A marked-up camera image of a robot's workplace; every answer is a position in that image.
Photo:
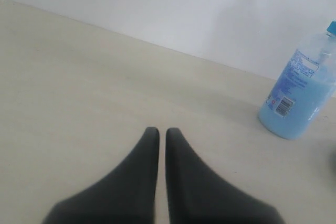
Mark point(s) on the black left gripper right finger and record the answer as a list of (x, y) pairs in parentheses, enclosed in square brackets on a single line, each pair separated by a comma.
[(196, 194)]

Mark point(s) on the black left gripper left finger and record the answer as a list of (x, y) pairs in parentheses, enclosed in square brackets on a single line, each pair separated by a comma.
[(125, 195)]

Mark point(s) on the blue soap pump bottle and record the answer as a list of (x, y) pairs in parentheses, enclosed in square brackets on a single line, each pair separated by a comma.
[(306, 83)]

